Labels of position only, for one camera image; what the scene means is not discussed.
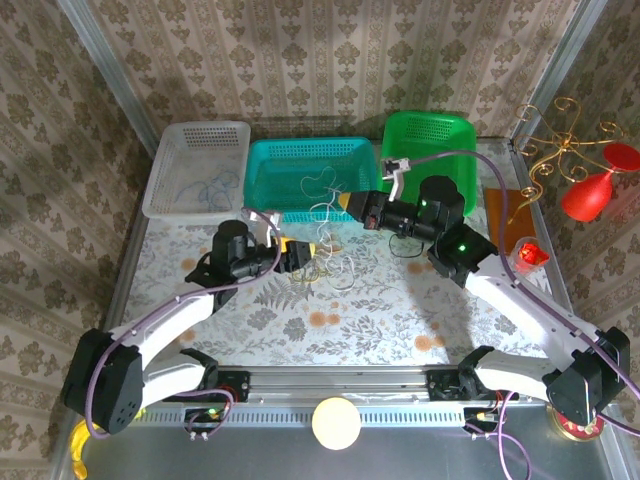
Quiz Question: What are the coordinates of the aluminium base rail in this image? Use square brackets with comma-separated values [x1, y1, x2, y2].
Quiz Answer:
[74, 364, 616, 404]

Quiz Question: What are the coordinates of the teal plastic basket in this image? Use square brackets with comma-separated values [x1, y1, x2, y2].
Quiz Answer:
[243, 136, 380, 224]

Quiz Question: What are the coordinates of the gold wire ornament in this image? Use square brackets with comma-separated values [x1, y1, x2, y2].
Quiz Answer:
[507, 96, 627, 225]

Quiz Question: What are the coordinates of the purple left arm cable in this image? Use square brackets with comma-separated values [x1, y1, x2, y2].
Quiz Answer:
[84, 208, 284, 440]

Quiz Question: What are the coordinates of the thin black wire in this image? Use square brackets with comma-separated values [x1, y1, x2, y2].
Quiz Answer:
[388, 232, 427, 260]

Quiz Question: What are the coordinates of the aluminium frame post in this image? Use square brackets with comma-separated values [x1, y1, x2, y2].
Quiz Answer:
[54, 0, 161, 156]
[509, 0, 609, 146]

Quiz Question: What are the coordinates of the green plastic basket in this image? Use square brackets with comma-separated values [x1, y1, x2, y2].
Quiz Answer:
[377, 109, 479, 219]

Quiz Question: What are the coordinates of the grey metal platform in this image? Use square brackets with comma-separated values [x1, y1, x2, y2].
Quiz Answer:
[49, 397, 640, 480]

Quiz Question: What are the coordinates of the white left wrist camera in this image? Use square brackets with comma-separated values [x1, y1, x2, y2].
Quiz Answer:
[243, 207, 284, 246]

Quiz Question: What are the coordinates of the floral tablecloth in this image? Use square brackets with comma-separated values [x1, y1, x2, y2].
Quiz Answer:
[122, 139, 576, 366]

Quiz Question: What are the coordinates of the amber rectangular board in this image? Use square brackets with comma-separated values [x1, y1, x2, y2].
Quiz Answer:
[483, 187, 536, 256]

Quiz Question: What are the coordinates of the blue cable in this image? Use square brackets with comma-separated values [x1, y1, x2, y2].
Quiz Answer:
[205, 168, 241, 211]
[178, 179, 209, 200]

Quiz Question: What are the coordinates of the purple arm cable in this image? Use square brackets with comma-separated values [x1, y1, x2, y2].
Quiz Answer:
[84, 208, 284, 440]
[407, 149, 640, 480]

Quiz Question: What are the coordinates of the clear cup red wrapper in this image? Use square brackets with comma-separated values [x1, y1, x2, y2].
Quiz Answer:
[509, 237, 550, 276]

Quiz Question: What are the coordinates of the pale yellow ball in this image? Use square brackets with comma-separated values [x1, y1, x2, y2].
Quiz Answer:
[311, 395, 362, 451]

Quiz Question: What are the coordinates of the red goblet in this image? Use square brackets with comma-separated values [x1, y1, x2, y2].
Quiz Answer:
[559, 142, 640, 224]

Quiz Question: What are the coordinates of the red round tin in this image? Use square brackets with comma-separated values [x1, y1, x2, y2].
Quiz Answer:
[549, 404, 609, 442]

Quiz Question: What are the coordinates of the olive green cable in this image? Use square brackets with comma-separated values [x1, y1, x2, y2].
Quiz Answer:
[291, 267, 324, 286]

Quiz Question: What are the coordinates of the white plastic basket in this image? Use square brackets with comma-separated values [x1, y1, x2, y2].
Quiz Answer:
[142, 120, 252, 221]

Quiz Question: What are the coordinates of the small black controller board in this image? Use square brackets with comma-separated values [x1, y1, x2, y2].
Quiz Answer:
[183, 384, 236, 442]
[462, 405, 507, 442]

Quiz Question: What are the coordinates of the yellow banana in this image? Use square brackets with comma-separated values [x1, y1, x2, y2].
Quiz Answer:
[69, 419, 94, 480]

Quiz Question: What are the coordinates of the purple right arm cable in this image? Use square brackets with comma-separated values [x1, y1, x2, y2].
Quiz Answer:
[407, 149, 640, 480]

